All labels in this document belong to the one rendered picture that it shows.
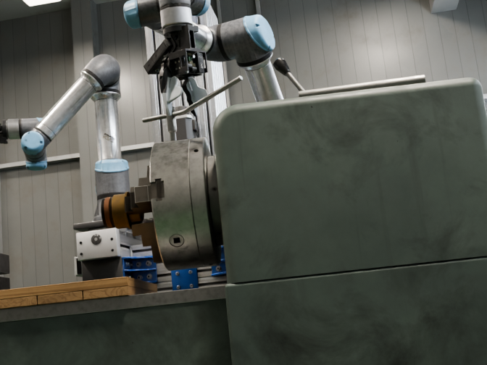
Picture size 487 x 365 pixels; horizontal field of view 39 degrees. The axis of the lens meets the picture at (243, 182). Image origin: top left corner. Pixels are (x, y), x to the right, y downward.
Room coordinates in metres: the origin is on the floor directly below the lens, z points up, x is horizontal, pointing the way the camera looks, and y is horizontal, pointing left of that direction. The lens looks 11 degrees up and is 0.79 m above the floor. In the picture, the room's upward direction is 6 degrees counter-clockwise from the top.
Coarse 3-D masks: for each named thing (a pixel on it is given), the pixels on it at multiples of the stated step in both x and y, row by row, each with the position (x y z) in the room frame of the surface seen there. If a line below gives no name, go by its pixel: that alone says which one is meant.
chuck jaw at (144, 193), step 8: (152, 184) 1.54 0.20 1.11; (160, 184) 1.53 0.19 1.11; (136, 192) 1.55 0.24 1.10; (144, 192) 1.55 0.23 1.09; (152, 192) 1.53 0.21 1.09; (160, 192) 1.53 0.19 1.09; (128, 200) 1.63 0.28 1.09; (136, 200) 1.55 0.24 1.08; (144, 200) 1.55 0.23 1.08; (160, 200) 1.53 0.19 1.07; (128, 208) 1.62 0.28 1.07; (136, 208) 1.60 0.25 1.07; (144, 208) 1.60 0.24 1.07
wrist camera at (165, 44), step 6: (162, 42) 1.57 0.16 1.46; (168, 42) 1.57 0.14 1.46; (162, 48) 1.58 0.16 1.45; (168, 48) 1.57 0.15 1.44; (156, 54) 1.60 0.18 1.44; (162, 54) 1.59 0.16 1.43; (150, 60) 1.62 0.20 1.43; (156, 60) 1.60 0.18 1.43; (144, 66) 1.63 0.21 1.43; (150, 66) 1.62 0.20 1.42; (156, 66) 1.62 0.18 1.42; (150, 72) 1.64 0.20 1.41; (156, 72) 1.65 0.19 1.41
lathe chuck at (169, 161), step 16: (160, 144) 1.60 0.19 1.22; (176, 144) 1.59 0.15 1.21; (160, 160) 1.55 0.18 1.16; (176, 160) 1.54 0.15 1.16; (160, 176) 1.53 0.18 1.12; (176, 176) 1.53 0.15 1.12; (176, 192) 1.52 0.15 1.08; (160, 208) 1.53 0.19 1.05; (176, 208) 1.53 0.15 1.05; (160, 224) 1.54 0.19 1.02; (176, 224) 1.54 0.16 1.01; (192, 224) 1.54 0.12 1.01; (160, 240) 1.56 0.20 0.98; (192, 240) 1.56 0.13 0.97; (176, 256) 1.60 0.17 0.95; (192, 256) 1.60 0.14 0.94
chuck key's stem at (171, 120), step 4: (172, 108) 1.63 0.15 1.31; (168, 116) 1.63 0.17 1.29; (168, 120) 1.63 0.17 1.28; (172, 120) 1.63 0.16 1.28; (168, 124) 1.64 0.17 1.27; (172, 124) 1.63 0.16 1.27; (168, 128) 1.64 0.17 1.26; (172, 128) 1.64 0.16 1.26; (176, 128) 1.64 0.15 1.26; (172, 132) 1.64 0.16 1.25; (172, 136) 1.64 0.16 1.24
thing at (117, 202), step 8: (128, 192) 1.68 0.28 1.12; (104, 200) 1.66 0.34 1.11; (112, 200) 1.65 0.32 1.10; (120, 200) 1.65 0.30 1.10; (104, 208) 1.65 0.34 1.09; (112, 208) 1.65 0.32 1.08; (120, 208) 1.64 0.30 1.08; (104, 216) 1.65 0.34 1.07; (112, 216) 1.65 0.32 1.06; (120, 216) 1.65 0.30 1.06; (128, 216) 1.66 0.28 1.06; (136, 216) 1.66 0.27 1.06; (104, 224) 1.67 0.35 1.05; (112, 224) 1.67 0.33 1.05; (120, 224) 1.66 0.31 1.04; (128, 224) 1.66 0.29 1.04
